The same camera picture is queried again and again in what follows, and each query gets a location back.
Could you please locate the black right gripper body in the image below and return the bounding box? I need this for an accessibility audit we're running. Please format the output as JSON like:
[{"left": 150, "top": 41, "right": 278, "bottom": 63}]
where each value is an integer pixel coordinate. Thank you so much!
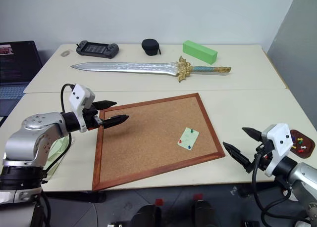
[{"left": 248, "top": 139, "right": 272, "bottom": 174}]

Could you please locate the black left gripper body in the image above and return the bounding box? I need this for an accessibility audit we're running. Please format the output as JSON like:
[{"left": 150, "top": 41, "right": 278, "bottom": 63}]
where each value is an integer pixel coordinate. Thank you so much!
[{"left": 83, "top": 104, "right": 104, "bottom": 132}]

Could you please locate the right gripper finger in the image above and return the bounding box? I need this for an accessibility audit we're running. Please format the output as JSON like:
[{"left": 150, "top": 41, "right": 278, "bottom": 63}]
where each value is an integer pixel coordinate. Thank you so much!
[
  {"left": 242, "top": 127, "right": 263, "bottom": 142},
  {"left": 222, "top": 141, "right": 251, "bottom": 174}
]

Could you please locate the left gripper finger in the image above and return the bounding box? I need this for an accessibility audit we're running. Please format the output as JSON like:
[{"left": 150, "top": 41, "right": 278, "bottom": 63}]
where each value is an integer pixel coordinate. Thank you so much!
[
  {"left": 93, "top": 100, "right": 118, "bottom": 112},
  {"left": 100, "top": 114, "right": 130, "bottom": 130}
]

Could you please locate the wood-framed cork board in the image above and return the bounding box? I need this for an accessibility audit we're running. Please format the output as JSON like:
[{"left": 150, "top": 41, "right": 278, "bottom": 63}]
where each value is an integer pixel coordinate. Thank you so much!
[{"left": 92, "top": 92, "right": 226, "bottom": 191}]

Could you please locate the pale green paper note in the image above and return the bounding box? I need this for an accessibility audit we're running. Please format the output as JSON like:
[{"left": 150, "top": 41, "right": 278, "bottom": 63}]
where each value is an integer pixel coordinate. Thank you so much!
[{"left": 177, "top": 127, "right": 200, "bottom": 151}]

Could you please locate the silver toy sword gold hilt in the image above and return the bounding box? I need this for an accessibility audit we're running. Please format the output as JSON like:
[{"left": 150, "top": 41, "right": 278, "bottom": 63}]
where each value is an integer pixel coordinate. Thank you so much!
[{"left": 70, "top": 55, "right": 232, "bottom": 84}]

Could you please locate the pale green paper sheet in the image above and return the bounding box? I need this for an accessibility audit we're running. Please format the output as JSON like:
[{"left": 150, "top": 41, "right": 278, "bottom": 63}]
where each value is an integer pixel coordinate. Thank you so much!
[{"left": 44, "top": 136, "right": 75, "bottom": 181}]

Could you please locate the red tray of pushpins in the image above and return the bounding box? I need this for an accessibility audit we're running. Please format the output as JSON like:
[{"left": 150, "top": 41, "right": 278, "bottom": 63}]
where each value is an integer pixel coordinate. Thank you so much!
[{"left": 289, "top": 129, "right": 317, "bottom": 159}]

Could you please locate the black handheld game console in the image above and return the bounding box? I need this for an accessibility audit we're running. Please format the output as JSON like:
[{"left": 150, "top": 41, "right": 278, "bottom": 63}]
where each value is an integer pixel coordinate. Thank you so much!
[{"left": 75, "top": 40, "right": 119, "bottom": 59}]

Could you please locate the dark rounded shape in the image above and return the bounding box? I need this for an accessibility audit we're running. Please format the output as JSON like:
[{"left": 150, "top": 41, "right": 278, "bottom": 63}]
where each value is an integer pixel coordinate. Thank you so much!
[
  {"left": 194, "top": 199, "right": 219, "bottom": 227},
  {"left": 131, "top": 204, "right": 163, "bottom": 227}
]

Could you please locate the black round zip case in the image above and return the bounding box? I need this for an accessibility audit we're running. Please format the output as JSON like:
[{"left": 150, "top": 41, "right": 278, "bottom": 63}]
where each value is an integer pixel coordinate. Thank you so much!
[{"left": 141, "top": 38, "right": 162, "bottom": 56}]

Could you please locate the dark laptop computer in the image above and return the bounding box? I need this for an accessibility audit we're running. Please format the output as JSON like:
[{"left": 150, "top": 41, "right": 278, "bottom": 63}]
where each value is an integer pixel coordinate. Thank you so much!
[{"left": 0, "top": 41, "right": 43, "bottom": 117}]

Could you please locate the grey partition panel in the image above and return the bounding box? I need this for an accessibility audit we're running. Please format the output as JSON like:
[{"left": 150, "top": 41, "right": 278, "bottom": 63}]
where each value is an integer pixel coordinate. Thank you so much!
[{"left": 266, "top": 0, "right": 317, "bottom": 129}]

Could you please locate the green foam block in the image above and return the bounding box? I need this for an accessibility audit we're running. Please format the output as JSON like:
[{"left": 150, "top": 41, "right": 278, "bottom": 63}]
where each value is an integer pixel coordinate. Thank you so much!
[{"left": 182, "top": 40, "right": 218, "bottom": 64}]

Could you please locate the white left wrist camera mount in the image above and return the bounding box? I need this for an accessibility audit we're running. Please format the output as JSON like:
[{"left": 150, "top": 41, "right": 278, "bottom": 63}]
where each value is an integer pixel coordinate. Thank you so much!
[{"left": 68, "top": 84, "right": 96, "bottom": 133}]

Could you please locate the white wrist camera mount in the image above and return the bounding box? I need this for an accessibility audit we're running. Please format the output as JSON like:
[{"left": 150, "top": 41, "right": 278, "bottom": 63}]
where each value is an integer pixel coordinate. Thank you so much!
[
  {"left": 68, "top": 84, "right": 96, "bottom": 133},
  {"left": 262, "top": 123, "right": 295, "bottom": 177}
]

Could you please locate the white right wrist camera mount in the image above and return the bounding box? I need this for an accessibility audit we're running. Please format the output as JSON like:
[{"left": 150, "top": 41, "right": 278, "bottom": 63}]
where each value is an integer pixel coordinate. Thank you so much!
[{"left": 262, "top": 123, "right": 295, "bottom": 177}]

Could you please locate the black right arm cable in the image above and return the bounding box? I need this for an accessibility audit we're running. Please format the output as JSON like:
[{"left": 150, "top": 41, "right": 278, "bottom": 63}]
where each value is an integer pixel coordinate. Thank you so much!
[{"left": 251, "top": 152, "right": 293, "bottom": 227}]

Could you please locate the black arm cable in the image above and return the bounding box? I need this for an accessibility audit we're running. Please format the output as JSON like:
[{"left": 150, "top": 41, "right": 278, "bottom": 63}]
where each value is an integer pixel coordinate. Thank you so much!
[
  {"left": 251, "top": 152, "right": 293, "bottom": 227},
  {"left": 42, "top": 83, "right": 76, "bottom": 185}
]

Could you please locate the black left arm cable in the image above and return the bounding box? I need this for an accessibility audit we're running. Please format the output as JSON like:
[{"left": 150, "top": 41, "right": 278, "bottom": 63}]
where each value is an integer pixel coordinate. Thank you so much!
[{"left": 42, "top": 83, "right": 76, "bottom": 185}]

